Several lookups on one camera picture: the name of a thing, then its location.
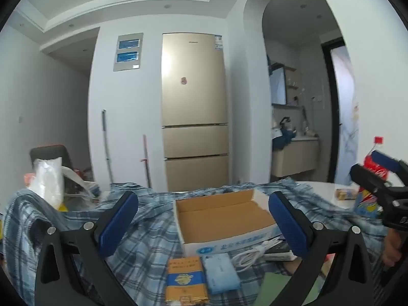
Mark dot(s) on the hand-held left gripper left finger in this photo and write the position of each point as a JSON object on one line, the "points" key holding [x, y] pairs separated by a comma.
{"points": [[119, 226]]}

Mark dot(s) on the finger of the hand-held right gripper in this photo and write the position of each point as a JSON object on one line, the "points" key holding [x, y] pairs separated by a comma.
{"points": [[369, 180], [387, 163]]}

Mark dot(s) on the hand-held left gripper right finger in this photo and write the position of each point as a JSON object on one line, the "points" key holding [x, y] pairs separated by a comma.
{"points": [[287, 226]]}

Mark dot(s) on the cardboard box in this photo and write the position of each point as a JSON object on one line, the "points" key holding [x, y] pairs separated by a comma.
{"points": [[220, 216]]}

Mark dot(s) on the gold blue cigarette pack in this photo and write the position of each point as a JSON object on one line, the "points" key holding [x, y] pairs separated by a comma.
{"points": [[185, 280], [347, 194]]}

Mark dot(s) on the person's right hand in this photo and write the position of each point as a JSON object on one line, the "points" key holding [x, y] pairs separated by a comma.
{"points": [[391, 251]]}

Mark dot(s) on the blue plaid shirt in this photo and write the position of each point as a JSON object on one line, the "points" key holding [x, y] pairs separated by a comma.
{"points": [[153, 229]]}

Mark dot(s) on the yellow plastic bag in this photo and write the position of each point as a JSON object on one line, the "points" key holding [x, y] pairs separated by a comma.
{"points": [[63, 207]]}

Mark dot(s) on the grey white plastic bag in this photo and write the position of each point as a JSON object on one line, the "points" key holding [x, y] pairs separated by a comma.
{"points": [[78, 180]]}

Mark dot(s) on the green mat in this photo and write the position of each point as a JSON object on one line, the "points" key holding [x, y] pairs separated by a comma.
{"points": [[271, 288]]}

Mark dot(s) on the beige vanity cabinet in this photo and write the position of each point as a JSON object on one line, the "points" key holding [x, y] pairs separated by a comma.
{"points": [[296, 157]]}

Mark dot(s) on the light blue tissue pack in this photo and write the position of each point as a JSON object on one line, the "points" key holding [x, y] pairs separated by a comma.
{"points": [[221, 272]]}

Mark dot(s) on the blue cloth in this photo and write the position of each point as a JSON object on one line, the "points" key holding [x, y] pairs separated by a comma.
{"points": [[283, 140]]}

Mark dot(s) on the bathroom mirror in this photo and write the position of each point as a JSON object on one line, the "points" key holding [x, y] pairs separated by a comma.
{"points": [[278, 84]]}

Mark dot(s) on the gold refrigerator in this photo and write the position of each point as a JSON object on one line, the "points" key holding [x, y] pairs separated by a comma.
{"points": [[194, 102]]}

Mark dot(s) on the grey electrical panel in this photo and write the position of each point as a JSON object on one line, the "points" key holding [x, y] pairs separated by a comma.
{"points": [[128, 52]]}

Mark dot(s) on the black door frame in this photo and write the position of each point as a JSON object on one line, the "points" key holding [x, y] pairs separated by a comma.
{"points": [[328, 108]]}

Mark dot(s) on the wall shelf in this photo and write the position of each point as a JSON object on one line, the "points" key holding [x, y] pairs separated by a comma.
{"points": [[292, 86]]}

